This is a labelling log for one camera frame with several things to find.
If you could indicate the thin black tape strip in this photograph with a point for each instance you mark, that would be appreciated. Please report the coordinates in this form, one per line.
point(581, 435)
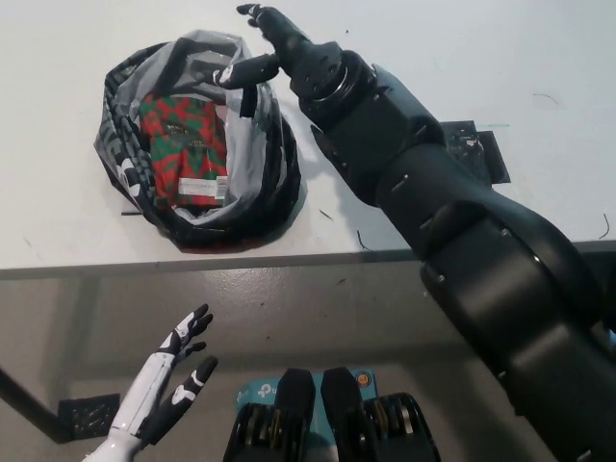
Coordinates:
point(131, 213)

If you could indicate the black plastic bag grey lining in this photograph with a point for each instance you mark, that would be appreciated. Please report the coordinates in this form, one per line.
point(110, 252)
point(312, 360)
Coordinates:
point(255, 207)

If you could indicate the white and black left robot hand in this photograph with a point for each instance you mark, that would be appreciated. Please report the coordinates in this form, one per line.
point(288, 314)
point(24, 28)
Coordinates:
point(154, 390)

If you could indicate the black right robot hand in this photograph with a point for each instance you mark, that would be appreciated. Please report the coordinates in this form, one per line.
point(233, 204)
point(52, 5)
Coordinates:
point(313, 67)

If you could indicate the black tape patch on table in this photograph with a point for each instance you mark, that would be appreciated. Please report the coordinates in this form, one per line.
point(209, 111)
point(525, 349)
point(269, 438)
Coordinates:
point(491, 159)

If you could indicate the red green coffee bean bag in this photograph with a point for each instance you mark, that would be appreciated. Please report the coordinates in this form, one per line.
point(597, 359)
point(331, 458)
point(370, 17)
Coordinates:
point(183, 144)

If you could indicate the black metal table leg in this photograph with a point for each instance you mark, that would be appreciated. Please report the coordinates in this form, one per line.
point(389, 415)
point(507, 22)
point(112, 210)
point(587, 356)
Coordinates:
point(26, 404)

